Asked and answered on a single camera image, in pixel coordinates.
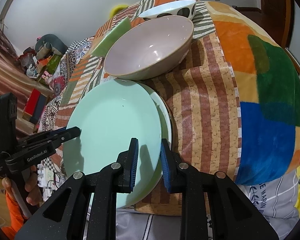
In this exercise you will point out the white sliding wardrobe door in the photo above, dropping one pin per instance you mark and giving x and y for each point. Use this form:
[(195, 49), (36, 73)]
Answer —
[(298, 37)]

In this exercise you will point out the striped patchwork blanket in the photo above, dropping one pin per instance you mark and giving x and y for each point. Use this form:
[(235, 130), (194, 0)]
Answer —
[(202, 105)]

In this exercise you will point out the pink plush rabbit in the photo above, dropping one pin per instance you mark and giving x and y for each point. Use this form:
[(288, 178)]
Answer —
[(47, 77)]

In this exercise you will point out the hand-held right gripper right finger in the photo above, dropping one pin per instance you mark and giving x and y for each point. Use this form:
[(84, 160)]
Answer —
[(165, 170)]

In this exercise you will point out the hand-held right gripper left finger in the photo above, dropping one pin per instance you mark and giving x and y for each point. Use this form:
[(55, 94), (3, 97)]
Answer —
[(134, 165)]

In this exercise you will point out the pile of small toys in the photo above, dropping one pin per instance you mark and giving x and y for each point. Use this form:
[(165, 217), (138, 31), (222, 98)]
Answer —
[(30, 62)]

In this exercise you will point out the mint green plate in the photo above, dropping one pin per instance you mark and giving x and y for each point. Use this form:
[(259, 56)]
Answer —
[(110, 125)]

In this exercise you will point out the white bowl with dark dots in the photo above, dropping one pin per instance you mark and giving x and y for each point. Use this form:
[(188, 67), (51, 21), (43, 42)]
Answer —
[(180, 11)]

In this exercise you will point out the person's left hand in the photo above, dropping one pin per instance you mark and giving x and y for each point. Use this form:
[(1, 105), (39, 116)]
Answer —
[(32, 190)]

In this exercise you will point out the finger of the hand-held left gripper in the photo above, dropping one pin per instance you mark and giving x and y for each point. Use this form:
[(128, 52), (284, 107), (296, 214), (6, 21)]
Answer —
[(37, 137), (70, 133)]

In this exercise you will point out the pink bowl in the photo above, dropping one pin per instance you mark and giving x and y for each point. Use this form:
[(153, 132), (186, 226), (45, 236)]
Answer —
[(150, 50)]

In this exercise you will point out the dark blue box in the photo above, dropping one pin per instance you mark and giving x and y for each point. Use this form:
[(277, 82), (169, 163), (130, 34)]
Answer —
[(40, 110)]

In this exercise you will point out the mint green bowl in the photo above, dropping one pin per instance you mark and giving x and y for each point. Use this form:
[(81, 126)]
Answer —
[(110, 40)]

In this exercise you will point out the colourful fleece blanket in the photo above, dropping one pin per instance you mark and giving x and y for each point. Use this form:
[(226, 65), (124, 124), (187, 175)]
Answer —
[(265, 92)]

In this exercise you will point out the yellow foam noodle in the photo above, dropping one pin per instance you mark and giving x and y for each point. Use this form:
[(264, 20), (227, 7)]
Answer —
[(116, 9)]

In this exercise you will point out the striped curtain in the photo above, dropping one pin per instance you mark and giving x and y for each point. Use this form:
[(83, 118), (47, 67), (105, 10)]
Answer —
[(2, 67)]

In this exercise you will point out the purple plate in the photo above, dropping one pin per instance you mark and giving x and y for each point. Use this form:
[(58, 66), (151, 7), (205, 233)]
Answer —
[(173, 130)]

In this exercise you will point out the red box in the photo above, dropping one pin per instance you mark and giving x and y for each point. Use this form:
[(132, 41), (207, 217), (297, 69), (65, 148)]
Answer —
[(31, 102)]

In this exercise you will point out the grey plush toy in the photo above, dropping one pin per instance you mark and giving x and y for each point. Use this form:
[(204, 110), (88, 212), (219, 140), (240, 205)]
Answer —
[(52, 42)]

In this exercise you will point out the white plate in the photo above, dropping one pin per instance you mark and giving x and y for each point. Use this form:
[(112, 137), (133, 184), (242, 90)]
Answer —
[(165, 120)]

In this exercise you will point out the patterned quilt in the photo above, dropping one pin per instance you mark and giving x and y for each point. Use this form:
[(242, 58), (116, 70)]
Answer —
[(53, 105)]

